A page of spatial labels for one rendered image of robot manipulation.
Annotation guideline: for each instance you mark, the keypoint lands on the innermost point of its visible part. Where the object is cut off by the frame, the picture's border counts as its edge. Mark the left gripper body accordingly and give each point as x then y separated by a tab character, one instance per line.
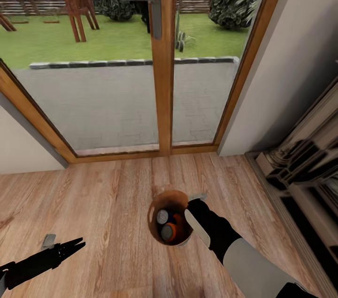
41	262

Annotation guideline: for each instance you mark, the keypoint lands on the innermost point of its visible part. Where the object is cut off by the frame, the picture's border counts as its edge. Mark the door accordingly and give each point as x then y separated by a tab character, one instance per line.
106	80

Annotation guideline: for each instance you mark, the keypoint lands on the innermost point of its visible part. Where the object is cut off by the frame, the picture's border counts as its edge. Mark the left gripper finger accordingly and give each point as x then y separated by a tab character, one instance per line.
69	244
64	254

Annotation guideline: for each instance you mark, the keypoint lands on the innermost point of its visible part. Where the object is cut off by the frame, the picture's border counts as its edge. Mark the wood fireplace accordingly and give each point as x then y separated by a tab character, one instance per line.
300	179

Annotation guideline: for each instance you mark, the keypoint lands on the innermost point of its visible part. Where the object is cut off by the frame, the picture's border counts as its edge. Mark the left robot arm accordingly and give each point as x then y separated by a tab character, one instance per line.
51	255

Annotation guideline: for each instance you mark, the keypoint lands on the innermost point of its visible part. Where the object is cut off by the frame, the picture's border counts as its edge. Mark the trash can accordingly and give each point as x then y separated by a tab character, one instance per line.
172	201

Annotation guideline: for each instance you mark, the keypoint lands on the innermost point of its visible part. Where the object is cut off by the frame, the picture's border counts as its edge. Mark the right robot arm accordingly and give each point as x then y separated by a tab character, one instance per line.
254	274

